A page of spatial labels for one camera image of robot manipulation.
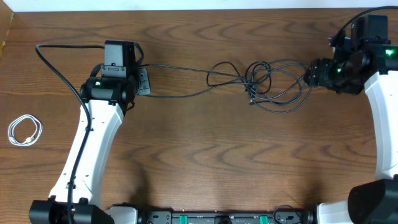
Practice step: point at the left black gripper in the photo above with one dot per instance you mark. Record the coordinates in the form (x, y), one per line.
(143, 81)

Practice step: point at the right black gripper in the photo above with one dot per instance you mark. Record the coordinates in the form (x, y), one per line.
(313, 75)

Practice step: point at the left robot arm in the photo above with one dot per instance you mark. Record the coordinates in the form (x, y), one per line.
(105, 97)

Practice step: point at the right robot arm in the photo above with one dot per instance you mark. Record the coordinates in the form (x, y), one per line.
(364, 61)

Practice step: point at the cardboard box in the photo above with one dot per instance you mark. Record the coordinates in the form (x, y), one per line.
(6, 19)

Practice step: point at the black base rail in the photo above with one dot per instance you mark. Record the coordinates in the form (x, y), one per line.
(279, 216)

